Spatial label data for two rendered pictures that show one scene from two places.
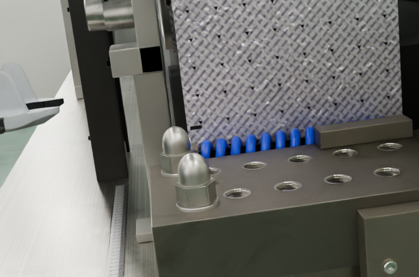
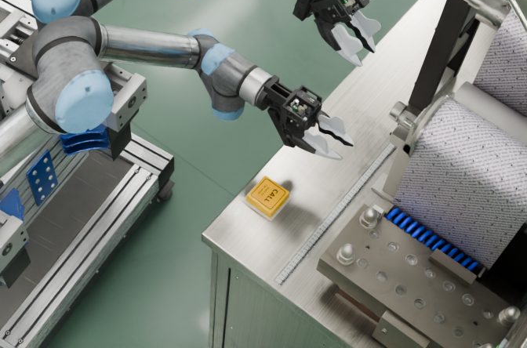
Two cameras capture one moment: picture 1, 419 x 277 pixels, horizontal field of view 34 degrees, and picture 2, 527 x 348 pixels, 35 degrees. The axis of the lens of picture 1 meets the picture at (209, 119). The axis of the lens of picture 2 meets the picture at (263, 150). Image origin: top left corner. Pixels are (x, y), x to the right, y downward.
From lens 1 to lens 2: 1.34 m
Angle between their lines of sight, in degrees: 51
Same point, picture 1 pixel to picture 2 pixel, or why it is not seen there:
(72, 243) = (348, 161)
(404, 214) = (395, 328)
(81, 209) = (376, 129)
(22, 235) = not seen: hidden behind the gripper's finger
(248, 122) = (420, 216)
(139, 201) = not seen: hidden behind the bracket
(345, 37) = (478, 231)
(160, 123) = (402, 166)
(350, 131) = (443, 266)
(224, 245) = (339, 278)
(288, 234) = (361, 294)
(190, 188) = (340, 256)
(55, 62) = not seen: outside the picture
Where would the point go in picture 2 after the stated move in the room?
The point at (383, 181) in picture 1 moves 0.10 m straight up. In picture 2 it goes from (408, 307) to (420, 288)
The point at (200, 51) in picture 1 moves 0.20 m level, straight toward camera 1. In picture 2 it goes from (412, 185) to (349, 252)
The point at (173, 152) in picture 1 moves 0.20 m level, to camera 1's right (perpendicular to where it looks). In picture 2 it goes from (365, 219) to (445, 282)
